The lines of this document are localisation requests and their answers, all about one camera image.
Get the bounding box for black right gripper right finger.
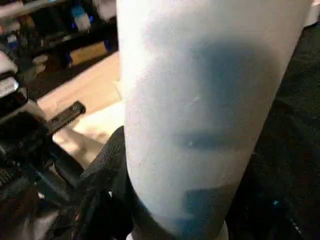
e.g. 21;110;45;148
224;154;296;240

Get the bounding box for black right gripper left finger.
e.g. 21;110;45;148
76;124;141;240

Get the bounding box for white plastic table leg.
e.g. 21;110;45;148
115;0;313;240

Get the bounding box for black toothed bar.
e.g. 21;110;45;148
49;99;88;133

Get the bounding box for black mat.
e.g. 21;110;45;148
249;23;320;240

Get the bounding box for dark shelf unit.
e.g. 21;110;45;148
0;0;121;84

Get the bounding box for black metal frame bars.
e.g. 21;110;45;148
0;139;85;240

